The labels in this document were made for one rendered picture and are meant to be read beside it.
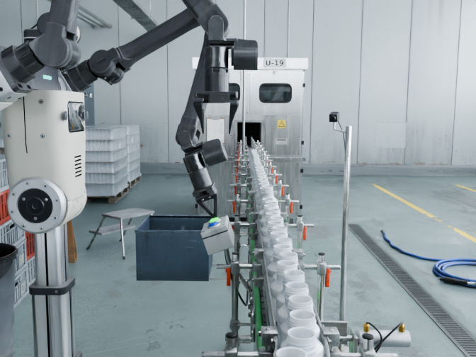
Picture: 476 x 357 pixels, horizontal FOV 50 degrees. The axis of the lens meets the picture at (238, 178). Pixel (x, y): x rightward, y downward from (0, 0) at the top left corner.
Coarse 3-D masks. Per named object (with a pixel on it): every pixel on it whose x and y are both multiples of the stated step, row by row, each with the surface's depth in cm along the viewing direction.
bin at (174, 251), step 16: (144, 224) 232; (160, 224) 244; (176, 224) 244; (192, 224) 243; (144, 240) 214; (160, 240) 213; (176, 240) 213; (192, 240) 213; (144, 256) 214; (160, 256) 214; (176, 256) 214; (192, 256) 214; (208, 256) 214; (144, 272) 215; (160, 272) 215; (176, 272) 215; (192, 272) 215; (208, 272) 215
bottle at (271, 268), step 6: (276, 246) 107; (282, 246) 108; (288, 246) 107; (276, 252) 105; (276, 258) 105; (270, 264) 107; (276, 264) 105; (270, 270) 105; (270, 276) 105; (270, 282) 105; (270, 312) 106
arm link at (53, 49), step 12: (60, 0) 117; (72, 0) 117; (60, 12) 117; (72, 12) 118; (48, 24) 115; (60, 24) 115; (72, 24) 118; (48, 36) 116; (60, 36) 116; (72, 36) 124; (36, 48) 116; (48, 48) 116; (60, 48) 116; (48, 60) 116; (60, 60) 116
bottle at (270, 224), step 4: (268, 224) 129; (272, 224) 128; (276, 224) 128; (280, 224) 128; (268, 228) 128; (272, 228) 128; (268, 232) 129; (268, 236) 128; (264, 240) 129; (268, 240) 128; (264, 244) 129; (264, 248) 129; (264, 252) 129
